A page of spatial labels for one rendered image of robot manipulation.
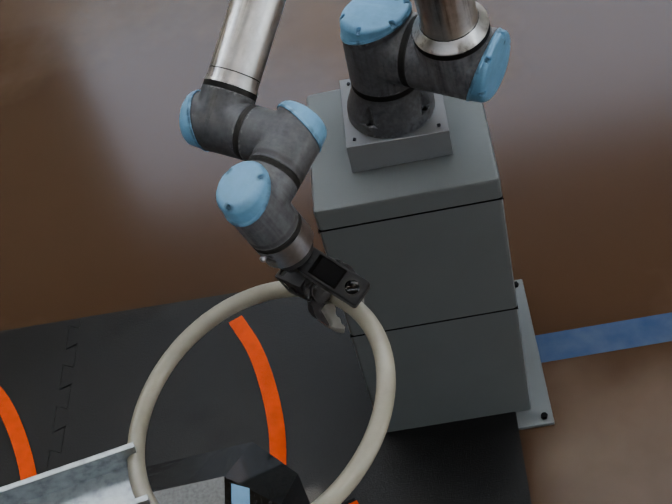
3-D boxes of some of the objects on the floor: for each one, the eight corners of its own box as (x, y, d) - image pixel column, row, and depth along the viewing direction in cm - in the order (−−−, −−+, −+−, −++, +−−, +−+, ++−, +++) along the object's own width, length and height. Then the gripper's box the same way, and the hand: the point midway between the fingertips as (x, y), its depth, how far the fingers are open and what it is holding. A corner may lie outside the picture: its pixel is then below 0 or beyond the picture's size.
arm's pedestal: (351, 311, 341) (284, 84, 280) (522, 281, 336) (492, 44, 275) (363, 455, 307) (290, 233, 246) (554, 424, 301) (528, 190, 241)
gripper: (290, 209, 192) (346, 278, 207) (247, 267, 189) (307, 334, 204) (327, 223, 187) (381, 294, 202) (283, 284, 184) (342, 351, 199)
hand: (352, 315), depth 200 cm, fingers closed on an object, 5 cm apart
